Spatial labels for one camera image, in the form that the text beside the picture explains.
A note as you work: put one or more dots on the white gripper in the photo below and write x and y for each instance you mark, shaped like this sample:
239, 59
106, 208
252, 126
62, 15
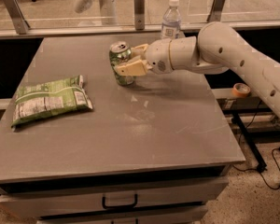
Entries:
158, 56

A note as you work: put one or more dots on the green soda can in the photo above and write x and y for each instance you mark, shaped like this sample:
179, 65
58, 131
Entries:
119, 53

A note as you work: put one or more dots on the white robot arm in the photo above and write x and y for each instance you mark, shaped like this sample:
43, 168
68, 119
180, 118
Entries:
215, 49

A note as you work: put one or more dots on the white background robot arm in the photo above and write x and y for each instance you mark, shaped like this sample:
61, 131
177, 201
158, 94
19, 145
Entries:
107, 9

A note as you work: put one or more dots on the clear plastic water bottle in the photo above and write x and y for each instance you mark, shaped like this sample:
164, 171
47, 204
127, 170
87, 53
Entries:
171, 21

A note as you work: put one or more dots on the green snack bag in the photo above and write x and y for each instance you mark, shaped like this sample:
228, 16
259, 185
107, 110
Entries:
50, 99

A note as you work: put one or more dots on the orange tape roll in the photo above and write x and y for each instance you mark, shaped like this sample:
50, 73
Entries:
241, 90

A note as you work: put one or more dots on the upper cabinet drawer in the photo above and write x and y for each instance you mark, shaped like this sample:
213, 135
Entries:
74, 201

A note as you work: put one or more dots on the cabinet drawer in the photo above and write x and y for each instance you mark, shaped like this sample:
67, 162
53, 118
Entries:
74, 201
171, 215

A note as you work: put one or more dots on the lower cabinet drawer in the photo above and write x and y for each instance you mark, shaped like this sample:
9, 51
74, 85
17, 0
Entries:
171, 215

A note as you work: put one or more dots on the middle metal railing bracket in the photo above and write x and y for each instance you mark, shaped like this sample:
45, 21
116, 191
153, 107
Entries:
139, 14

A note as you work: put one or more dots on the metal railing bracket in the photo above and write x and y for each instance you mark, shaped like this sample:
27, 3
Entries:
139, 14
216, 10
20, 24

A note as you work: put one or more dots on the right metal railing bracket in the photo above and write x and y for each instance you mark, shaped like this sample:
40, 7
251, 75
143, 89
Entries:
216, 10

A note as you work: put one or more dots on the left metal railing bracket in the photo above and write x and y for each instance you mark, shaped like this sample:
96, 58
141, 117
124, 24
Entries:
20, 24

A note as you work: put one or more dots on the black drawer handle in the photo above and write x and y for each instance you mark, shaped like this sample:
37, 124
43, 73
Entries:
119, 202

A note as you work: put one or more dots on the black metal frame leg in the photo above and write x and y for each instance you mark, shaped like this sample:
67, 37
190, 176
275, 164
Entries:
261, 167

